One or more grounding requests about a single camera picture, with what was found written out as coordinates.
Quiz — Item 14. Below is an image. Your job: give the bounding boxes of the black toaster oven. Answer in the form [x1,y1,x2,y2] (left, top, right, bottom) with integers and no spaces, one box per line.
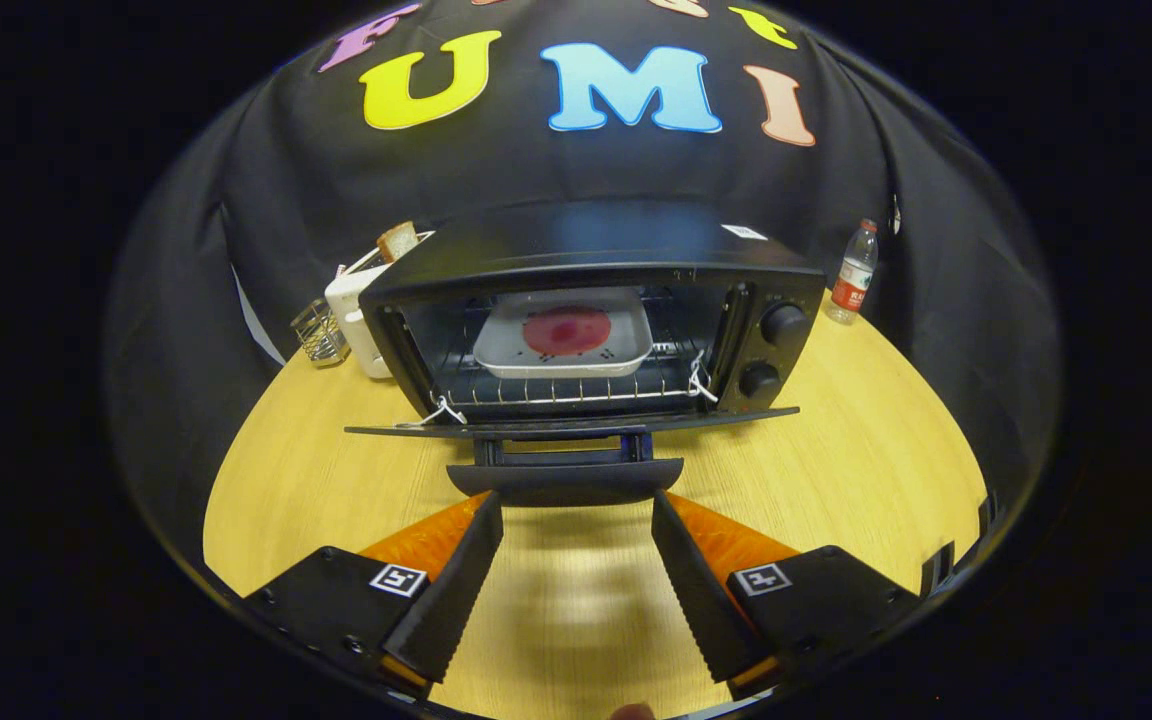
[344,200,827,508]

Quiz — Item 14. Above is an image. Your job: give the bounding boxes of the white bread toaster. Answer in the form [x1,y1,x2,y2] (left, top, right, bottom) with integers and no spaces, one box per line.
[324,232,434,379]

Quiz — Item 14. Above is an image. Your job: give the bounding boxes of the wire mesh holder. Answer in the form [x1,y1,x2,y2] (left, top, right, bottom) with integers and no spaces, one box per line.
[290,298,351,367]

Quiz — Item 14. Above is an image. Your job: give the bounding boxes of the toasted bread slice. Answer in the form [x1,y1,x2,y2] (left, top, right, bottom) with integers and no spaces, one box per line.
[377,221,420,264]

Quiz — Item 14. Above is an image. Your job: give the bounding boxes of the white square plate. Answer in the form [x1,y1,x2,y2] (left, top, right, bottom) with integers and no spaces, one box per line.
[473,288,654,379]

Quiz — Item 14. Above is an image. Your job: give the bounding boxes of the pink ham slice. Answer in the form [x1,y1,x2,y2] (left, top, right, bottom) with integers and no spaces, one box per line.
[522,306,613,357]

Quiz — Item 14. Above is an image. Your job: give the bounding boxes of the clear plastic water bottle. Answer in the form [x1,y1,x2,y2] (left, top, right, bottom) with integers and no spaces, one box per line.
[825,219,879,325]

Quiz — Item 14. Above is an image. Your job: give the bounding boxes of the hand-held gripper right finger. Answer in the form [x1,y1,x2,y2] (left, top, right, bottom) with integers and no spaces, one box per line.
[650,490,922,701]

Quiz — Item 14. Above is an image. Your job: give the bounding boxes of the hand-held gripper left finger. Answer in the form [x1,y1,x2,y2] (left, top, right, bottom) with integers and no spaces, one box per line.
[241,490,505,696]

